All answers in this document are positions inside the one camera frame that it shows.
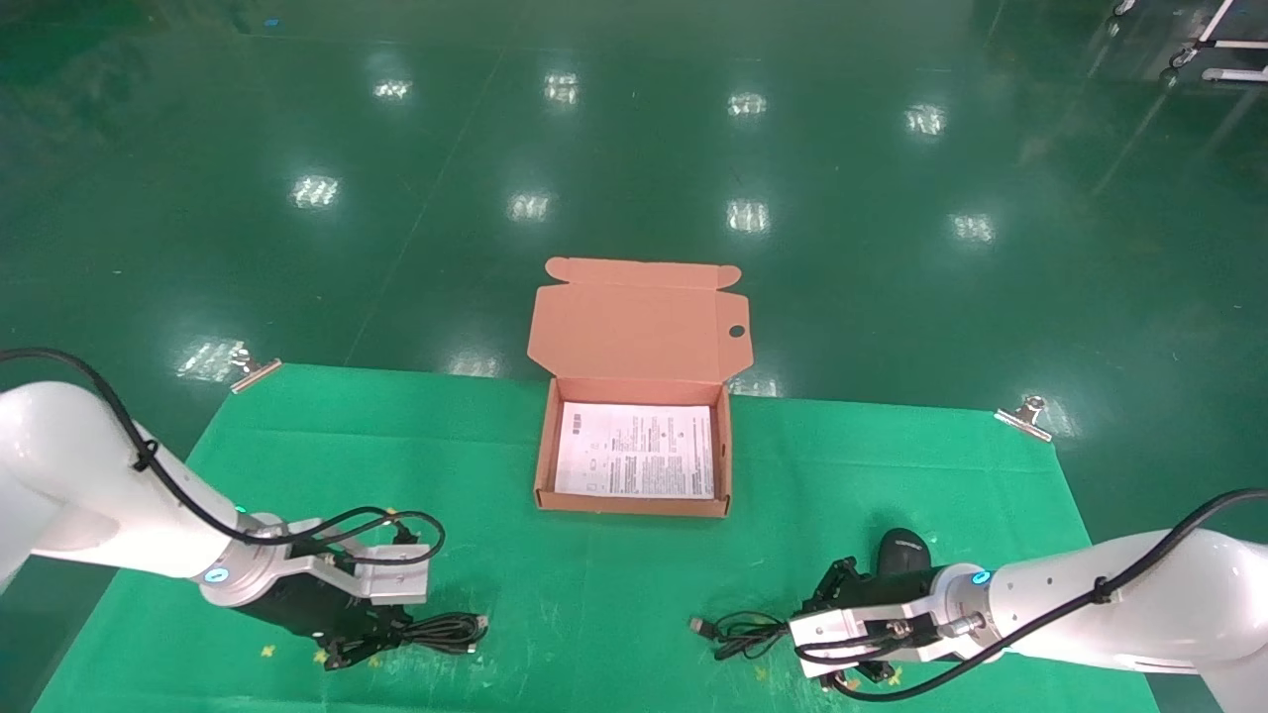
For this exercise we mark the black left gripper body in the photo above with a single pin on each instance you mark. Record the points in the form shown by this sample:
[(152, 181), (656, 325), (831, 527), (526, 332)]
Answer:
[(307, 609)]

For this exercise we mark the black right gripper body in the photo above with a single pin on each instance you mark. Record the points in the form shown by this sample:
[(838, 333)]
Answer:
[(901, 589)]

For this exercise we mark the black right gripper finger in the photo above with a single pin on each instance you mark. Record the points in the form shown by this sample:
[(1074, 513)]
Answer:
[(832, 584), (872, 673)]

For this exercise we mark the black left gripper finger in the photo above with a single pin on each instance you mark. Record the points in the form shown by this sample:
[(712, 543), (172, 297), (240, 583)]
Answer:
[(386, 624), (347, 656)]

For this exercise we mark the orange cardboard box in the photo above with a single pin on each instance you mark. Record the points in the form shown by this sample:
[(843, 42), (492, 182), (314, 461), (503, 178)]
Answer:
[(634, 317)]

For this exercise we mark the green table mat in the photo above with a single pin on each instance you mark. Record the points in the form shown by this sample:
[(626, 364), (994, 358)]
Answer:
[(594, 594)]

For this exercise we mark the silver binder clip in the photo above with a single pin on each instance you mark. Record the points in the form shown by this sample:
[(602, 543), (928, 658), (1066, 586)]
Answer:
[(1025, 416), (256, 369)]

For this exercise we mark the white printed instruction sheet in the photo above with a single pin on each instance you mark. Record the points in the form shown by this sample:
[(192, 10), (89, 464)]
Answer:
[(634, 451)]

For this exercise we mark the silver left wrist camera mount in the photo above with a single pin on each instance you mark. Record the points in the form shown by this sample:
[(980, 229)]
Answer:
[(396, 579)]

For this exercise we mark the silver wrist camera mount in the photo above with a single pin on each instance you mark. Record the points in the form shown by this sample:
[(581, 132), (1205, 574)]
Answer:
[(396, 579), (842, 634)]

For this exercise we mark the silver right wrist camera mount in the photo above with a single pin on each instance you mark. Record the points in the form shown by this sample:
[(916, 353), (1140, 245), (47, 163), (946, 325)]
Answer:
[(842, 634)]

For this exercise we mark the white metal cart frame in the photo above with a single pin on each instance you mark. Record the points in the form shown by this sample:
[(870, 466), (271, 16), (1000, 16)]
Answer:
[(1223, 45)]

